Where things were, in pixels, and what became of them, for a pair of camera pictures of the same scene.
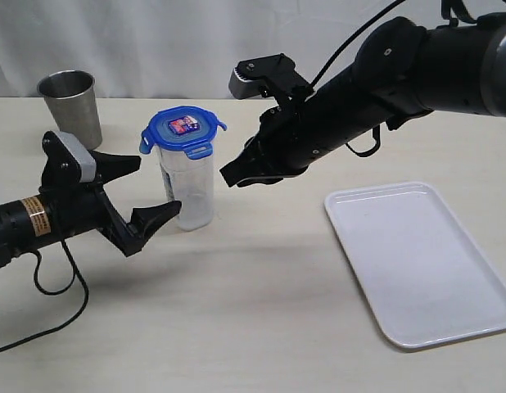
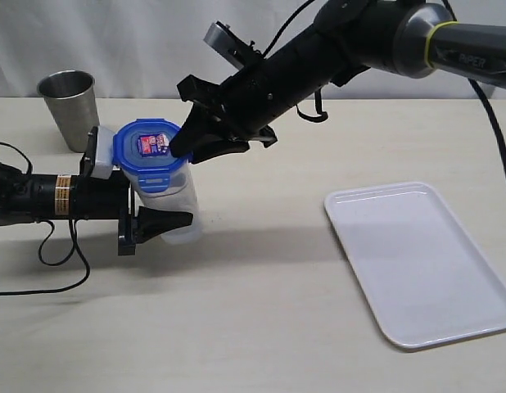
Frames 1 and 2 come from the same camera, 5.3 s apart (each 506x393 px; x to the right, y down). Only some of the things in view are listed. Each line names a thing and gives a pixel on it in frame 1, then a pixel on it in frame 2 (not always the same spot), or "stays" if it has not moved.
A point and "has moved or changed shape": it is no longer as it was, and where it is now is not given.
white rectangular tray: x=424 y=276 stays
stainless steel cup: x=71 y=97 stays
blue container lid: x=193 y=128 has moved or changed shape
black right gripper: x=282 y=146 to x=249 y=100
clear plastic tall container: x=190 y=182 to x=181 y=197
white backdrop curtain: x=159 y=49 stays
